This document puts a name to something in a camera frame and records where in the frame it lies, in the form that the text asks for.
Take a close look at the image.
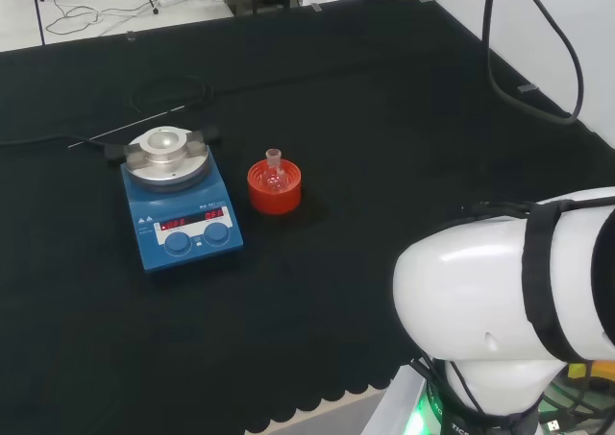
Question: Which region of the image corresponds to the blue heater with steel plate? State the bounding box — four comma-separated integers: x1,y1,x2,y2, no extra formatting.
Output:
102,124,245,277

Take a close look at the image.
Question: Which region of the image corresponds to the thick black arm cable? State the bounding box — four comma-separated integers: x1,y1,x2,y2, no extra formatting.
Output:
483,0,586,126

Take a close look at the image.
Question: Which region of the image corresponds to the coiled thin black probe cable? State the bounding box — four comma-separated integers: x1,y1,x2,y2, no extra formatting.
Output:
125,75,216,115

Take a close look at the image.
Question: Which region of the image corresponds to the clear round-bottom glass flask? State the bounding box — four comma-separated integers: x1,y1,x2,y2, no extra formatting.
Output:
262,147,288,194

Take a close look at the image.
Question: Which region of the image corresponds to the black bench cloth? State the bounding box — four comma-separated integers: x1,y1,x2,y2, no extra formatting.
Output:
0,0,615,435

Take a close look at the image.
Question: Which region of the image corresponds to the orange ribbed flask stand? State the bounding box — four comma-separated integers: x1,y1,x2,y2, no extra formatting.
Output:
246,158,304,216

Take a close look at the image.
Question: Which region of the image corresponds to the thin steel probe rod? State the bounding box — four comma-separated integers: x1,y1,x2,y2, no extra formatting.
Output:
68,104,186,149

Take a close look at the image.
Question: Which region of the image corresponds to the black heater power cable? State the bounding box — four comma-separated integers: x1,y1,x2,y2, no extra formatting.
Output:
0,133,106,149

